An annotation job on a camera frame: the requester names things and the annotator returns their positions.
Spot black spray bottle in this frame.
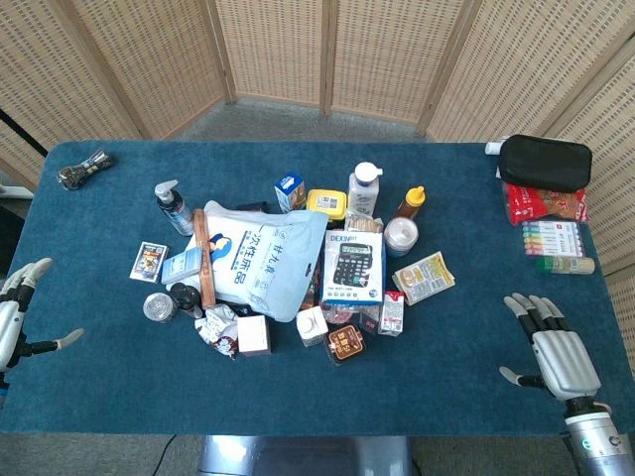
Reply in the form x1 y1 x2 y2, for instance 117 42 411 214
154 179 194 238

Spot white cube box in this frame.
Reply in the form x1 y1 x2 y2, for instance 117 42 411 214
296 305 329 349

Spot amber honey squeeze bottle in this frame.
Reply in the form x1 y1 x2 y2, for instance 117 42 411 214
394 185 427 221

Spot blue white small carton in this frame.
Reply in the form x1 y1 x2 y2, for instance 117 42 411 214
274 171 308 214

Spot crumpled white snack wrapper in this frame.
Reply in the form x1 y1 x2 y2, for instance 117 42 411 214
193 303 241 360

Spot wooden frame piece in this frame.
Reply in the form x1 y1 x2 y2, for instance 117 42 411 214
191 208 217 309

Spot yellow lidded container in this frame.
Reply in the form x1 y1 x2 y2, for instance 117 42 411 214
306 187 347 222

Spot brown square snack pack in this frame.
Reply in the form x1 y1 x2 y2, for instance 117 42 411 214
325 324 367 367

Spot coloured marker pen pack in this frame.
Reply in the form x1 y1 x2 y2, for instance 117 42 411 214
521 220 584 258

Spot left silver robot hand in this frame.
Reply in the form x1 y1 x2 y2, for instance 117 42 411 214
0 257 85 372

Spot white pump sanitizer bottle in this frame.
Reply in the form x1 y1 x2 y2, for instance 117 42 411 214
347 161 384 218

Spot white round jar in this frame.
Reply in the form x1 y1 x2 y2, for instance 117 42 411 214
384 216 420 258

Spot black zippered pouch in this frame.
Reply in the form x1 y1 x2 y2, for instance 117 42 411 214
497 134 593 194

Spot wooden stick bundle pack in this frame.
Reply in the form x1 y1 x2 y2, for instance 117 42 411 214
344 211 385 234

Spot small playing card box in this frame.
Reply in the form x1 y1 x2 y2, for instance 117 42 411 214
129 241 170 284

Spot light blue plastic bag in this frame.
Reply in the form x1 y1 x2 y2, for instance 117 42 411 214
185 199 330 323

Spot woven folding screen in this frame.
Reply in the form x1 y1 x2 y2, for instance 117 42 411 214
0 0 635 348

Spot small green tube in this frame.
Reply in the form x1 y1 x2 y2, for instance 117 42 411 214
534 256 596 276

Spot red snack package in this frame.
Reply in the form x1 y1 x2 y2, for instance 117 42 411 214
501 180 589 227

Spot yellow printed sachet pack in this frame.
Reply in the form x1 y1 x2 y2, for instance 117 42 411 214
391 251 457 306

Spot robot base body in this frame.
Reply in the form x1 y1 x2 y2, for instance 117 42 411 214
195 434 414 476

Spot small white box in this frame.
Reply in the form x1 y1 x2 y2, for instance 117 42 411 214
235 313 274 357

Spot blue carpet table cover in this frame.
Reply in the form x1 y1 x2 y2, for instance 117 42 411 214
0 140 631 438

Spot small red white milk carton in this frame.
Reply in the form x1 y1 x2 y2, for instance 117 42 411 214
377 290 406 336

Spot calculator retail box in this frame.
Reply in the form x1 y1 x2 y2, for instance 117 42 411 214
319 229 386 304

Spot round silver tin can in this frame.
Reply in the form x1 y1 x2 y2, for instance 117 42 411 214
143 292 175 324

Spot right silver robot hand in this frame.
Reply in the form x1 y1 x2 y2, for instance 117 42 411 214
498 292 602 403

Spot light blue tissue pack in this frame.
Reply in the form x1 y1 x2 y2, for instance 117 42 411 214
161 247 204 287

